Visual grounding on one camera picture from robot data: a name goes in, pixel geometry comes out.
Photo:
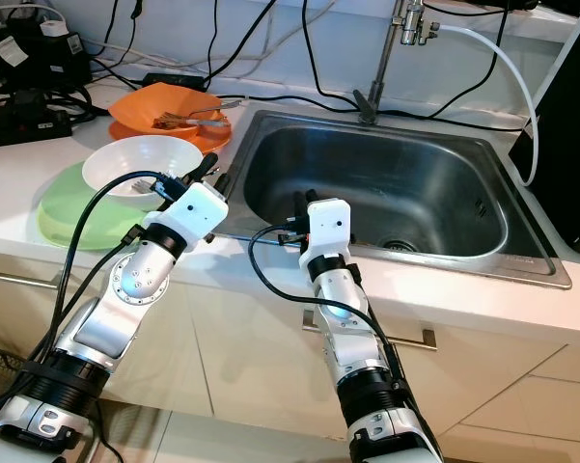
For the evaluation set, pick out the white bowl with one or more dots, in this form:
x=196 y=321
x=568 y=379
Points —
x=130 y=156

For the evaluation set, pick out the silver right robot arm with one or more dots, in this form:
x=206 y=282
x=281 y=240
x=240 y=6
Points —
x=347 y=328

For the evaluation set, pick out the white kitchen cabinet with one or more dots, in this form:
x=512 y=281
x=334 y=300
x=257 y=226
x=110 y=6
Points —
x=232 y=367

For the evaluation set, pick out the metal spoon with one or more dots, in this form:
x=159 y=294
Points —
x=138 y=185

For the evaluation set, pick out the metal fork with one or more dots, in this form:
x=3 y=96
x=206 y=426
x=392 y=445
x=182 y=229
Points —
x=183 y=118

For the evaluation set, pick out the orange bowl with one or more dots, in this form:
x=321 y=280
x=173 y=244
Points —
x=145 y=104

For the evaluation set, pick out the small black charger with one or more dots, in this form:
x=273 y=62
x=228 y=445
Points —
x=172 y=80

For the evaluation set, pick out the stainless steel sink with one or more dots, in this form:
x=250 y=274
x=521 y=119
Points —
x=415 y=183

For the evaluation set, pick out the green plate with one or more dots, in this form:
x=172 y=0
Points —
x=63 y=217

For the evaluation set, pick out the metal faucet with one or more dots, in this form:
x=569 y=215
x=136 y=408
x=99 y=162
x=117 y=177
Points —
x=381 y=63

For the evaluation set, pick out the black power strip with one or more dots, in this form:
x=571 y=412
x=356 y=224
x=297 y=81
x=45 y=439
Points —
x=24 y=123

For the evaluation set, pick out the black power adapter box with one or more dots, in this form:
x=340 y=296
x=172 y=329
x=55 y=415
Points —
x=43 y=53

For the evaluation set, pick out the black appliance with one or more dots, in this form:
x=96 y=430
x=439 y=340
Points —
x=569 y=116

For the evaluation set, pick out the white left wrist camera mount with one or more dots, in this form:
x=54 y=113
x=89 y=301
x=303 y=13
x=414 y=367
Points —
x=198 y=207

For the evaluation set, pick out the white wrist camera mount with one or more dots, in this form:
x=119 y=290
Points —
x=198 y=207
x=333 y=227

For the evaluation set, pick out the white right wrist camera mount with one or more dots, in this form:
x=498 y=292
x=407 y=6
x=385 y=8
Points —
x=333 y=227

